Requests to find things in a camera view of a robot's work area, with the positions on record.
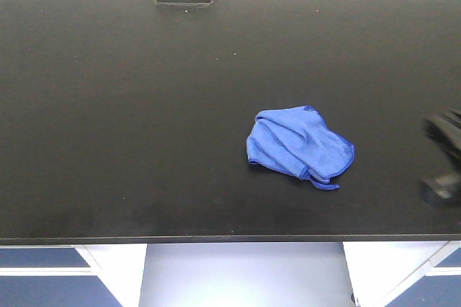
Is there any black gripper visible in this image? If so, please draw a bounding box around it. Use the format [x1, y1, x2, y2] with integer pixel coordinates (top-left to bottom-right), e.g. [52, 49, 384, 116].
[421, 109, 460, 206]

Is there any blue microfiber cloth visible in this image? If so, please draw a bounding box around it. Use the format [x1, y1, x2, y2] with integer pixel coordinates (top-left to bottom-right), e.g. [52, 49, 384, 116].
[246, 106, 355, 191]

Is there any blue cabinet right of kneehole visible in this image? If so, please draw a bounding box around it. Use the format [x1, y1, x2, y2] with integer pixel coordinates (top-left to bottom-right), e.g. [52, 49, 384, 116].
[343, 241, 460, 306]

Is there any blue cabinet of kneehole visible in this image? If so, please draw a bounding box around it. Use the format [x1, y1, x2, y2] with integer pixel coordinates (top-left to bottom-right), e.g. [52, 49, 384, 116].
[1, 244, 147, 306]
[343, 241, 460, 306]

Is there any blue cabinet left of kneehole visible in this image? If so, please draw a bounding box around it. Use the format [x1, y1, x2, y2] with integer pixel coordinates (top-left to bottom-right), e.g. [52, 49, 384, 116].
[1, 244, 147, 306]

